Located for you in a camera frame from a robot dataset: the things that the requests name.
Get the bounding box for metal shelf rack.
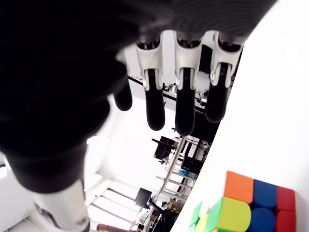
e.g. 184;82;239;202
158;135;212;203

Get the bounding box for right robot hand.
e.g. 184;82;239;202
0;0;278;232

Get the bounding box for multicoloured Rubik's cube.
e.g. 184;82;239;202
189;170;296;232

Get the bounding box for black equipment case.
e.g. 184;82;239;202
151;135;180;162

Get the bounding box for black monitor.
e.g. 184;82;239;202
134;188;153;206

